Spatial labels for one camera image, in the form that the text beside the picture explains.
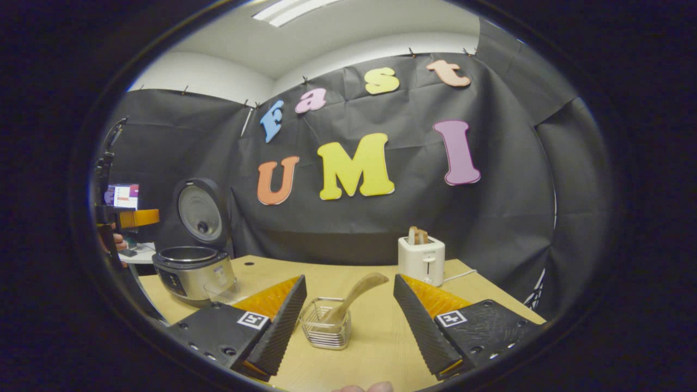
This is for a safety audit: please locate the white toaster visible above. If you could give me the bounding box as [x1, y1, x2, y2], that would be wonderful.
[398, 236, 445, 287]

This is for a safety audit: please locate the silver black rice cooker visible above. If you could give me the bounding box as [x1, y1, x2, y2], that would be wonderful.
[152, 177, 237, 308]

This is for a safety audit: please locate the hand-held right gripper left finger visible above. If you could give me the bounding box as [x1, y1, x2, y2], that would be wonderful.
[166, 275, 307, 382]

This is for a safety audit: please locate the wooden spoon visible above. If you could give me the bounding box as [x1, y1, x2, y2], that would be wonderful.
[321, 272, 390, 324]

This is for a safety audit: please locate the ceiling light panel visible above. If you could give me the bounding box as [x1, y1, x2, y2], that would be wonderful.
[252, 0, 344, 28]

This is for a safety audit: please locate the metal wire chopstick holder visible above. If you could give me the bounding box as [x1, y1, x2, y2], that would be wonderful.
[299, 297, 352, 350]

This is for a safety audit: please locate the computer monitor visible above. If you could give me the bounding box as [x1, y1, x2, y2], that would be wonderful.
[105, 184, 139, 210]

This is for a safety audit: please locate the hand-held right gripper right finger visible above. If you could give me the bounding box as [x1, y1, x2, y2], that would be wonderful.
[393, 274, 545, 381]

